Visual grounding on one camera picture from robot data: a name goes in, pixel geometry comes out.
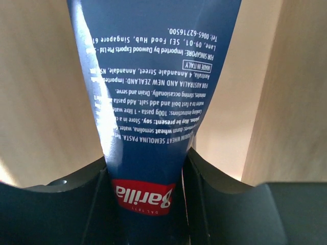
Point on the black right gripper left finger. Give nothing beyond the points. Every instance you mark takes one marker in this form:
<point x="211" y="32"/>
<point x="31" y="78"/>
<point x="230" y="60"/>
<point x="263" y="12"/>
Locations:
<point x="76" y="209"/>

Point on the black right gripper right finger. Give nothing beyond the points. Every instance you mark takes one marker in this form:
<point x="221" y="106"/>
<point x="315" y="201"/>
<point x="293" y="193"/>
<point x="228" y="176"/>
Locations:
<point x="223" y="210"/>

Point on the blue pasta box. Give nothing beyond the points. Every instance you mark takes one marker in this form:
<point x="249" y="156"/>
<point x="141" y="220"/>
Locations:
<point x="150" y="70"/>

